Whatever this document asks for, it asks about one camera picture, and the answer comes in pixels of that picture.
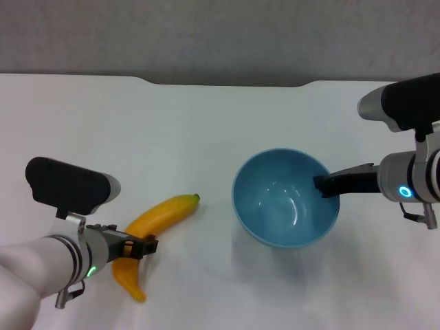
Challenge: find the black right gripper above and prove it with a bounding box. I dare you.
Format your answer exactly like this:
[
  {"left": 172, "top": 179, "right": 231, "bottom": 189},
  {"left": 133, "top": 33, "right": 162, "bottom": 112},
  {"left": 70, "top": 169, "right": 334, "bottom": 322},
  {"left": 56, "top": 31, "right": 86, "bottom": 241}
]
[{"left": 313, "top": 164, "right": 382, "bottom": 200}]

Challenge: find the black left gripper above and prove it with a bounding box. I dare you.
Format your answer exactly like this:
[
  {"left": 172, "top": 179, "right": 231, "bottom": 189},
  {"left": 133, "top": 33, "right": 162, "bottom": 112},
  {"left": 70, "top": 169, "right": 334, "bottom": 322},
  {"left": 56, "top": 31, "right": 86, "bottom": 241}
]
[{"left": 85, "top": 223, "right": 160, "bottom": 264}]

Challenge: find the yellow banana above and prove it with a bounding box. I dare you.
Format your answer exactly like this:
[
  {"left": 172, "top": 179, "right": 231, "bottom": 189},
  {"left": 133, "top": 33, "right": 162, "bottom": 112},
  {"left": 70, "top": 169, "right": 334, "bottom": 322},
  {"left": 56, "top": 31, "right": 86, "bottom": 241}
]
[{"left": 111, "top": 193, "right": 201, "bottom": 303}]

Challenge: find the blue bowl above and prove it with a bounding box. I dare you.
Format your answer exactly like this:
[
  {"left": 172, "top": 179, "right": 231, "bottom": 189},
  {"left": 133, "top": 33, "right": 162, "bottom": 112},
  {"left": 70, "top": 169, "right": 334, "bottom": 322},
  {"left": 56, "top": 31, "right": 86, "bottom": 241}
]
[{"left": 231, "top": 147, "right": 341, "bottom": 249}]

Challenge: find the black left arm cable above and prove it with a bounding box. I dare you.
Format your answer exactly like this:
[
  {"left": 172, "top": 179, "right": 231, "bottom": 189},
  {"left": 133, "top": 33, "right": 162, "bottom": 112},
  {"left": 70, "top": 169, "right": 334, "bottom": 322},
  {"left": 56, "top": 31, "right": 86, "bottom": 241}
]
[{"left": 65, "top": 278, "right": 87, "bottom": 297}]

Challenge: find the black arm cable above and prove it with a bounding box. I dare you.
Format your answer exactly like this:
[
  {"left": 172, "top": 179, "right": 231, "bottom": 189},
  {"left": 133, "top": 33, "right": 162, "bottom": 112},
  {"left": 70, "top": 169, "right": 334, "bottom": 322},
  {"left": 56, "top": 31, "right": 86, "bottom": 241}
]
[
  {"left": 65, "top": 278, "right": 87, "bottom": 297},
  {"left": 399, "top": 201, "right": 426, "bottom": 220}
]

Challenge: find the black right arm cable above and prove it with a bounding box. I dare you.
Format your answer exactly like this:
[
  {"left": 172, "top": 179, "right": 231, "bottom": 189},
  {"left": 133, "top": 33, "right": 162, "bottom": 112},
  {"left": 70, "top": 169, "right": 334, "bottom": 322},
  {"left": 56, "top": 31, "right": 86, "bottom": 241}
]
[{"left": 399, "top": 201, "right": 426, "bottom": 220}]

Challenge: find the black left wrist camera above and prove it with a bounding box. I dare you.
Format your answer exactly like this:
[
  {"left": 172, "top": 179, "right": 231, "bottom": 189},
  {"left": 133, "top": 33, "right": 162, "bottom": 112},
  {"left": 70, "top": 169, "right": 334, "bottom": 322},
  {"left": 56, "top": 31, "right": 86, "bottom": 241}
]
[{"left": 25, "top": 157, "right": 122, "bottom": 219}]

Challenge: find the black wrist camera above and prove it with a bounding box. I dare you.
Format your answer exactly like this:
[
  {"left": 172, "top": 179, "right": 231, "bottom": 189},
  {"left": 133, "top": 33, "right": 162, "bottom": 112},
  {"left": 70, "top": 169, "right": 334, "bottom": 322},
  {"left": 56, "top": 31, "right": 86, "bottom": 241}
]
[
  {"left": 25, "top": 157, "right": 122, "bottom": 219},
  {"left": 357, "top": 72, "right": 440, "bottom": 133}
]

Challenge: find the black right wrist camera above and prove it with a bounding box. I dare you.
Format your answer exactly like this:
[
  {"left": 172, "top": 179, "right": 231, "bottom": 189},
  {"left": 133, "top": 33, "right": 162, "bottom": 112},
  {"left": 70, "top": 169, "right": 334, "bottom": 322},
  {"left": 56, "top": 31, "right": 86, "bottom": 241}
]
[{"left": 357, "top": 72, "right": 440, "bottom": 133}]

